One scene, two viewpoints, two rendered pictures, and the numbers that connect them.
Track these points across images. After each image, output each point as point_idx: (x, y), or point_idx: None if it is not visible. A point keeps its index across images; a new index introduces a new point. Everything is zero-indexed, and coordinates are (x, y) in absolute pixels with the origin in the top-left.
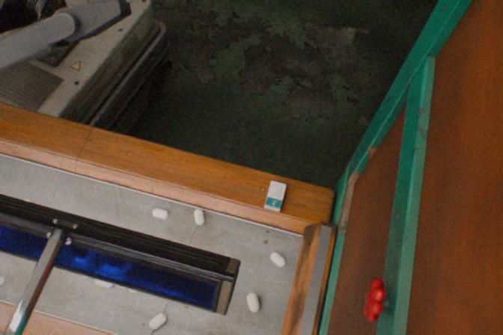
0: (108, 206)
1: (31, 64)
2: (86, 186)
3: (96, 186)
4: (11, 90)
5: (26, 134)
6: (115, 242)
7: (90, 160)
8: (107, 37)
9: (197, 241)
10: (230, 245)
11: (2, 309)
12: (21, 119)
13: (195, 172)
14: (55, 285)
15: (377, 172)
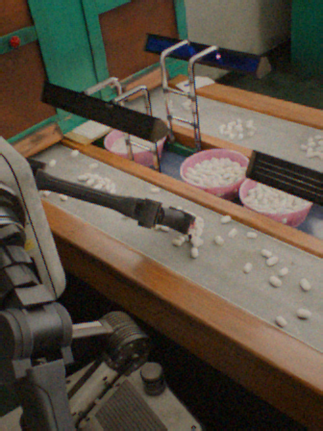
0: (86, 208)
1: (96, 417)
2: (90, 218)
3: (86, 217)
4: (125, 394)
5: (105, 242)
6: (69, 89)
7: (79, 221)
8: (12, 423)
9: None
10: None
11: (154, 178)
12: (103, 252)
13: None
14: (129, 187)
15: None
